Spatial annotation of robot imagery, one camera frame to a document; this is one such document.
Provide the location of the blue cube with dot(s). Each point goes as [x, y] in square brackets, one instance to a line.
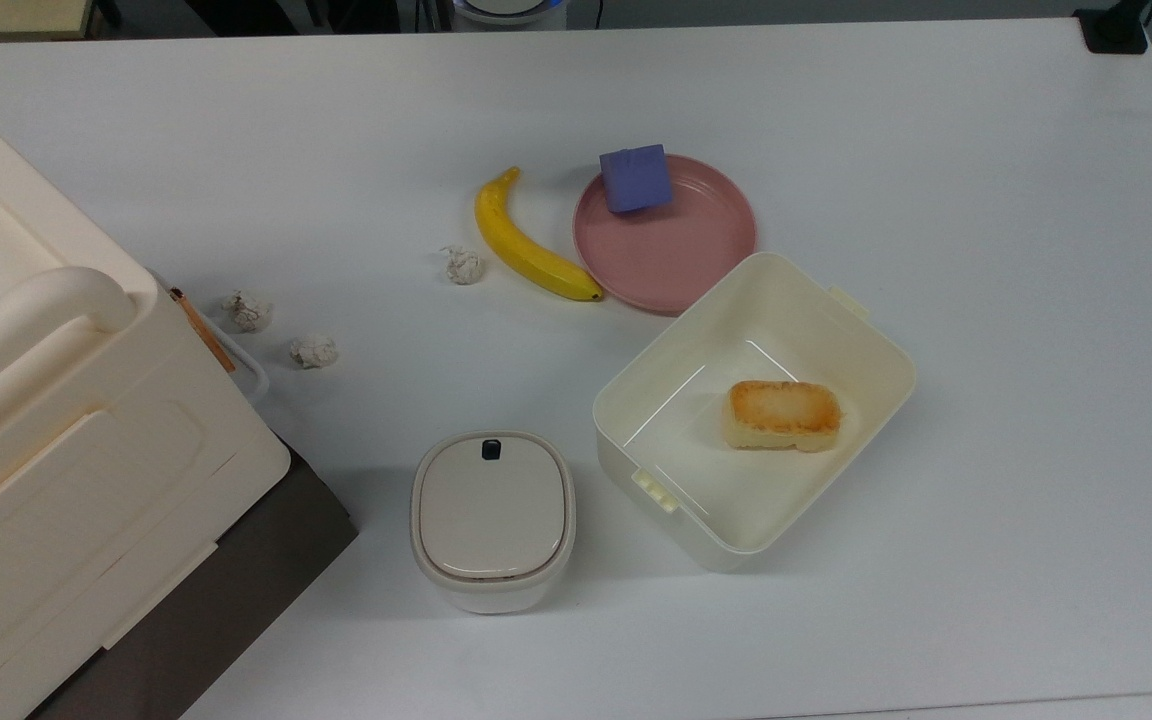
[636, 178]

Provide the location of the yellow banana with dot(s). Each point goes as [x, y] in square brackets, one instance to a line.
[516, 245]

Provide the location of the beige desk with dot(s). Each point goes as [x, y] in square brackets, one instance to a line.
[6, 15]

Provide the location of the orange tag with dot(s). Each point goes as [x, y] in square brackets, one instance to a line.
[204, 333]

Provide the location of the small cream lidded bin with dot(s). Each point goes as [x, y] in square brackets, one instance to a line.
[492, 510]

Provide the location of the black table clamp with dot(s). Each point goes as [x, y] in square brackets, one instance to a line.
[1114, 30]

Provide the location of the large cream storage box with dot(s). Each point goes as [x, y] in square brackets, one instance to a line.
[56, 450]

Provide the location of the pink round plate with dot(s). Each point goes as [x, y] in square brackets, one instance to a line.
[666, 255]

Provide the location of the crumpled white paper ball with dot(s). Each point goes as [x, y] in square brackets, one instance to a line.
[313, 351]
[462, 266]
[248, 311]

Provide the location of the toasted bread piece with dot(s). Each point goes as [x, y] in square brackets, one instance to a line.
[784, 413]

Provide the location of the dark brown drawer cabinet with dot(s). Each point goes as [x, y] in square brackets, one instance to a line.
[236, 590]

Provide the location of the open cream plastic container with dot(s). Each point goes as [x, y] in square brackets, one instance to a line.
[681, 455]

